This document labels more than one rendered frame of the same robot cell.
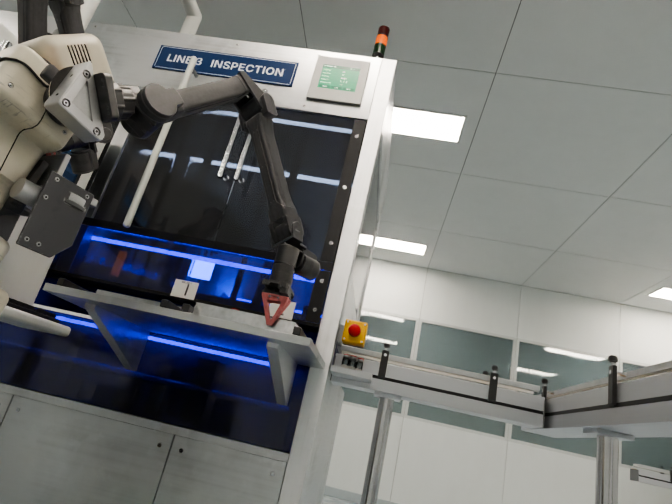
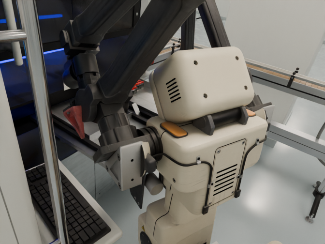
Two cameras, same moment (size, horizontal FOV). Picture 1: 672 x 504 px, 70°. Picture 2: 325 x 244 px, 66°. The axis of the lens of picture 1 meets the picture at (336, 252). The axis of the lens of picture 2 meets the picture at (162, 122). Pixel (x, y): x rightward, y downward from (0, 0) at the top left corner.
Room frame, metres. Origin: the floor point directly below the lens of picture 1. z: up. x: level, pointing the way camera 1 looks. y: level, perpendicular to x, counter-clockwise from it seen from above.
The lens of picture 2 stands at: (0.80, 1.27, 1.54)
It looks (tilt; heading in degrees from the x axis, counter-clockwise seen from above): 33 degrees down; 292
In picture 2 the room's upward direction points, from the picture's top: 8 degrees clockwise
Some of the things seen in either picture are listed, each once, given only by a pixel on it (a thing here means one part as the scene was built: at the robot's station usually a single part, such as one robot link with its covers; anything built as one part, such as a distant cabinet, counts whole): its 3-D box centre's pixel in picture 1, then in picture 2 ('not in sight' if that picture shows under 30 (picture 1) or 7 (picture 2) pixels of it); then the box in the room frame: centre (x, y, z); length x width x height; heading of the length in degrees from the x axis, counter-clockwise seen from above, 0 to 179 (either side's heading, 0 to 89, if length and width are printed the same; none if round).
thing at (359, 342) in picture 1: (354, 333); not in sight; (1.55, -0.12, 1.00); 0.08 x 0.07 x 0.07; 172
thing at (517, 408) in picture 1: (434, 380); (152, 54); (1.65, -0.42, 0.92); 0.69 x 0.15 x 0.16; 82
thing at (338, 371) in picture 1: (352, 375); (140, 74); (1.59, -0.14, 0.87); 0.14 x 0.13 x 0.02; 172
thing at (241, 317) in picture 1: (258, 333); (148, 97); (1.36, 0.16, 0.90); 0.34 x 0.26 x 0.04; 171
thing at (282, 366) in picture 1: (278, 377); not in sight; (1.38, 0.08, 0.80); 0.34 x 0.03 x 0.13; 172
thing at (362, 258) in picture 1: (366, 242); not in sight; (2.02, -0.12, 1.51); 0.85 x 0.01 x 0.59; 172
